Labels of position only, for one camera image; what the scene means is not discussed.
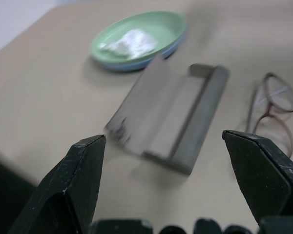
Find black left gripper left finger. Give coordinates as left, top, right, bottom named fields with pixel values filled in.
left=7, top=134, right=106, bottom=234

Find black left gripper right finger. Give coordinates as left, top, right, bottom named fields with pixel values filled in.
left=222, top=130, right=293, bottom=229

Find brown-framed glasses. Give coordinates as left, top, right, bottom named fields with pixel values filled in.
left=245, top=72, right=293, bottom=158

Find grey open glasses case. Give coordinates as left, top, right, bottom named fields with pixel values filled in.
left=105, top=54, right=230, bottom=176

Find green plate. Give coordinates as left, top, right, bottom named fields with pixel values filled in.
left=90, top=10, right=186, bottom=63

